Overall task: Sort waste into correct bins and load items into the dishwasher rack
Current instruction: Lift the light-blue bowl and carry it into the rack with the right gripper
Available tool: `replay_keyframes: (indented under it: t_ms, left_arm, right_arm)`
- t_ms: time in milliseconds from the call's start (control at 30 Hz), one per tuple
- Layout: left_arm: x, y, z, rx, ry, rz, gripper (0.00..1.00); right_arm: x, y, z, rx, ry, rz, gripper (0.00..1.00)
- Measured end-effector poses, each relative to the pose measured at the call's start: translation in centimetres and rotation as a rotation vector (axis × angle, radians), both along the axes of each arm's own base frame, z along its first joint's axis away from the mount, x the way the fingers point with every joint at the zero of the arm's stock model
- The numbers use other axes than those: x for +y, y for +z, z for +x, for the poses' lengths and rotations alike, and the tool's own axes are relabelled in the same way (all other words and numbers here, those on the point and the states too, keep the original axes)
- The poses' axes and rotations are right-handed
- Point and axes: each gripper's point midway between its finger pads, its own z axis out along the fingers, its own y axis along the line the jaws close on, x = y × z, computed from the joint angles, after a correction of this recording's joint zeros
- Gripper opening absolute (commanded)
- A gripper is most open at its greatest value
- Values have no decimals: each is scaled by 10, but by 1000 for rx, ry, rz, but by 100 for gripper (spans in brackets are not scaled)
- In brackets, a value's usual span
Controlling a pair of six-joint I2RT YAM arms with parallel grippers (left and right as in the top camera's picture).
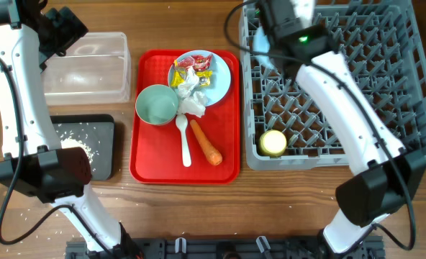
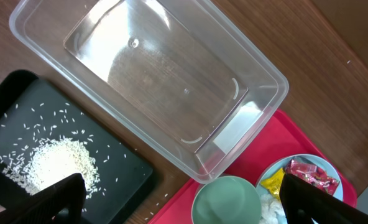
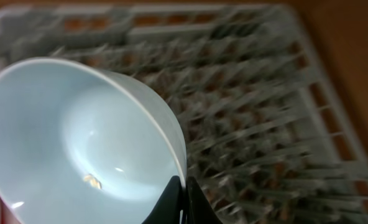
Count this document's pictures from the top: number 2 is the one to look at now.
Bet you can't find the red snack wrapper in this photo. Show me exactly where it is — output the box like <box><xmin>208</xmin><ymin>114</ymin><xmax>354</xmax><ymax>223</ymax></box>
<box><xmin>283</xmin><ymin>157</ymin><xmax>340</xmax><ymax>195</ymax></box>

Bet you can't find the clear plastic bin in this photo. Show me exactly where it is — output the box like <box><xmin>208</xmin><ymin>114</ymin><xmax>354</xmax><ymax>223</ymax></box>
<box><xmin>9</xmin><ymin>0</ymin><xmax>289</xmax><ymax>184</ymax></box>

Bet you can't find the red serving tray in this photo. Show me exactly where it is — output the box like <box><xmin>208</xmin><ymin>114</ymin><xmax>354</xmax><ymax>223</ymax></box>
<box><xmin>148</xmin><ymin>109</ymin><xmax>358</xmax><ymax>224</ymax></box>

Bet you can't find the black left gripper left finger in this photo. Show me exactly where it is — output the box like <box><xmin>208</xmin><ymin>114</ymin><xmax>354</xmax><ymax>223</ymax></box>
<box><xmin>0</xmin><ymin>173</ymin><xmax>86</xmax><ymax>224</ymax></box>

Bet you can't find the yellow snack wrapper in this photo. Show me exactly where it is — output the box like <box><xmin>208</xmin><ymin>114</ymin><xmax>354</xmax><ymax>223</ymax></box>
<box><xmin>260</xmin><ymin>168</ymin><xmax>285</xmax><ymax>200</ymax></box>

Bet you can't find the light blue plate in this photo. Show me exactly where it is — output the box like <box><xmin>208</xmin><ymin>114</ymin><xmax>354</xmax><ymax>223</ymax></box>
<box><xmin>255</xmin><ymin>154</ymin><xmax>344</xmax><ymax>224</ymax></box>

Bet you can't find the green bowl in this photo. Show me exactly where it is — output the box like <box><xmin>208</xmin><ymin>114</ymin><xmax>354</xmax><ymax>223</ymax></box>
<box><xmin>191</xmin><ymin>175</ymin><xmax>261</xmax><ymax>224</ymax></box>

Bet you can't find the black waste tray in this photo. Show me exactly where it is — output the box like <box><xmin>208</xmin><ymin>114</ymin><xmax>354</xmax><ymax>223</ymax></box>
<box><xmin>0</xmin><ymin>70</ymin><xmax>155</xmax><ymax>223</ymax></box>

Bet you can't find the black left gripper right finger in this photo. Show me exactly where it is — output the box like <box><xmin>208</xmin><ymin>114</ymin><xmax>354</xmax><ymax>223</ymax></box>
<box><xmin>280</xmin><ymin>174</ymin><xmax>368</xmax><ymax>224</ymax></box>

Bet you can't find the white rice pile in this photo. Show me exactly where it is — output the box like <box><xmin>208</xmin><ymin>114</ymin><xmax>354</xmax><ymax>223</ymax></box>
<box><xmin>0</xmin><ymin>101</ymin><xmax>119</xmax><ymax>200</ymax></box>

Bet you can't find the white napkin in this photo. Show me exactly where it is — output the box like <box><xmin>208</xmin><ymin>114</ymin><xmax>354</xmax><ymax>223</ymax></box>
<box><xmin>259</xmin><ymin>194</ymin><xmax>287</xmax><ymax>224</ymax></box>

